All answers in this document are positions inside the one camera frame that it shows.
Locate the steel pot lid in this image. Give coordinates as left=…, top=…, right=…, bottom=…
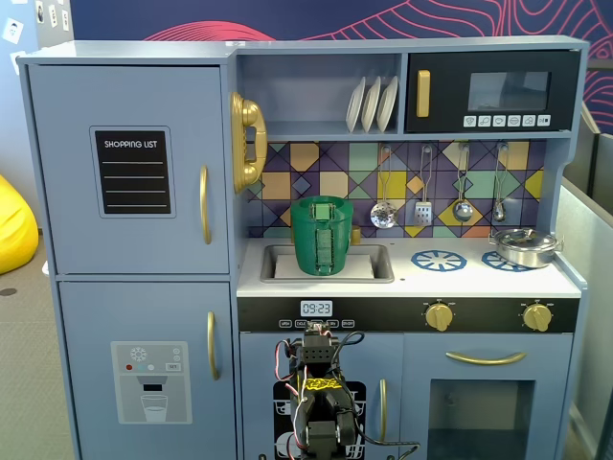
left=492, top=227, right=553, bottom=246

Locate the steel toy skimmer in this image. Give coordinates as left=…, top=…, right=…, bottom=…
left=369, top=143, right=399, bottom=230

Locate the grey toy sink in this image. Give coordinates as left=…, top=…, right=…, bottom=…
left=260, top=242, right=397, bottom=284

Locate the steel toy slotted spatula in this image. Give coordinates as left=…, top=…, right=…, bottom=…
left=414, top=145, right=435, bottom=227

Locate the gold toy telephone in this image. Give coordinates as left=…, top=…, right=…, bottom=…
left=228, top=91, right=268, bottom=195

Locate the blue dishwasher door with sticker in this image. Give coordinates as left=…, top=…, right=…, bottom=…
left=238, top=333, right=404, bottom=460

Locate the white toy plate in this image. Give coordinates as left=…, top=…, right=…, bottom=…
left=346, top=76, right=368, bottom=134
left=376, top=75, right=399, bottom=133
left=361, top=75, right=383, bottom=134

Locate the blue toy kitchen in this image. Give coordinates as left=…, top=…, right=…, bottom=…
left=16, top=35, right=591, bottom=460

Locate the steel toy ladle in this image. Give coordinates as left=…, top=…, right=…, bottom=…
left=452, top=142, right=475, bottom=223

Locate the gold stove knob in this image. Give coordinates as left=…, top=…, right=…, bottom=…
left=424, top=302, right=455, bottom=332
left=521, top=302, right=554, bottom=333

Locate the blue oven door with window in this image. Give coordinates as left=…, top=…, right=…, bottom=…
left=402, top=333, right=575, bottom=460

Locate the steel toy spoon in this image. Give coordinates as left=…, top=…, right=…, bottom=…
left=492, top=141, right=510, bottom=223

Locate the black toy microwave door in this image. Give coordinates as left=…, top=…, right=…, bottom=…
left=404, top=50, right=581, bottom=134

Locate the steel toy pot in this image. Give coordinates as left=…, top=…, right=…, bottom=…
left=488, top=227, right=562, bottom=269

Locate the blue freezer door water dispenser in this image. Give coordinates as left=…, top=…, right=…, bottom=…
left=57, top=281, right=238, bottom=460

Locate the blue fridge door shopping list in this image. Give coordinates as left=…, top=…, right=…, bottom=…
left=27, top=64, right=232, bottom=275

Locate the grey desk partition panel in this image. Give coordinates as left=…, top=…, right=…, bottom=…
left=557, top=184, right=613, bottom=460

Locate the yellow bean bag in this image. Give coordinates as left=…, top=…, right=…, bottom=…
left=0, top=173, right=39, bottom=277

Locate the green container with handle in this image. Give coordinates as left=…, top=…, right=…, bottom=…
left=291, top=218, right=354, bottom=278

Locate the gold fridge door handle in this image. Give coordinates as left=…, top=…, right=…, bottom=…
left=198, top=165, right=213, bottom=245

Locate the gold freezer door handle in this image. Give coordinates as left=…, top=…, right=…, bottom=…
left=206, top=310, right=220, bottom=381

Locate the gold microwave door handle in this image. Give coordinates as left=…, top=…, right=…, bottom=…
left=415, top=69, right=431, bottom=119

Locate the gold dishwasher door handle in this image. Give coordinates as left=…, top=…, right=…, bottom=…
left=378, top=378, right=388, bottom=442

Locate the gold oven door handle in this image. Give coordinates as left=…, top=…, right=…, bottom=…
left=444, top=351, right=527, bottom=367

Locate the black cable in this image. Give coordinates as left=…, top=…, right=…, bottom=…
left=353, top=430, right=422, bottom=460

